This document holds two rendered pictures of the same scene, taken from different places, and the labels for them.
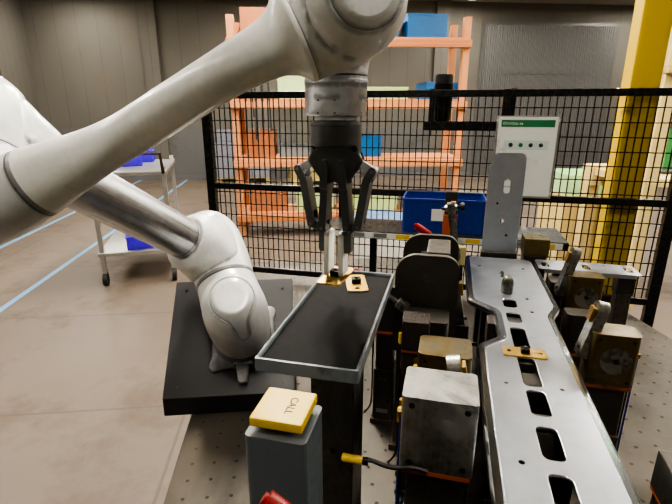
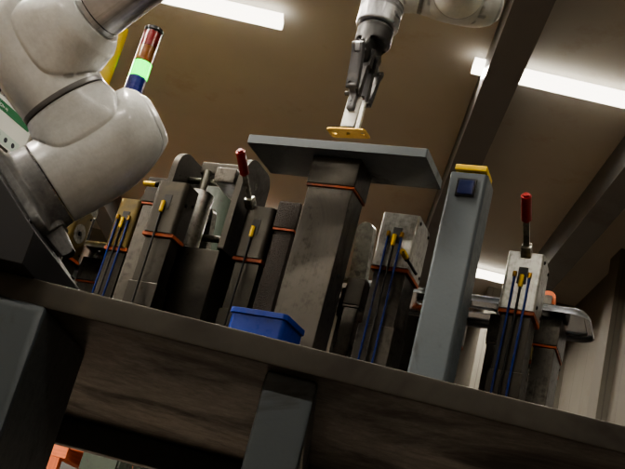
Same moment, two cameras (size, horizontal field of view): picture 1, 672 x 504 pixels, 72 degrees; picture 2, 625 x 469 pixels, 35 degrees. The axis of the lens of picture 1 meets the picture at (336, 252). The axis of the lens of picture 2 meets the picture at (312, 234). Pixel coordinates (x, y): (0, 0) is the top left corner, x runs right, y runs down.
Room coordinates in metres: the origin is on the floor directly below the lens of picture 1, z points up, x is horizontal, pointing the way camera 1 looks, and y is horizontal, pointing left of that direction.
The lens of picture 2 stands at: (0.42, 1.75, 0.38)
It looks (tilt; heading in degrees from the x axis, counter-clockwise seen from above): 19 degrees up; 280
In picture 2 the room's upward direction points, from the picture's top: 15 degrees clockwise
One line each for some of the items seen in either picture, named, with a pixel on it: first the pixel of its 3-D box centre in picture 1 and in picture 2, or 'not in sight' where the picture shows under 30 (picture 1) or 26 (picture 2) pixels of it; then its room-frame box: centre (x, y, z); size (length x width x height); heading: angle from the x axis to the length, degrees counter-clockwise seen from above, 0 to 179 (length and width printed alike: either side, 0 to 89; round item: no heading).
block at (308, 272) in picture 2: (338, 431); (315, 271); (0.69, 0.00, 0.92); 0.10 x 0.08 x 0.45; 166
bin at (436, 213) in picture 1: (443, 212); not in sight; (1.76, -0.42, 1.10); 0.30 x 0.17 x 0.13; 77
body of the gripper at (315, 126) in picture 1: (336, 151); (371, 48); (0.70, 0.00, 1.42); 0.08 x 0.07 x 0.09; 71
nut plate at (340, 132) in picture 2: (336, 273); (349, 130); (0.70, 0.00, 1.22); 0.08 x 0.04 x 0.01; 161
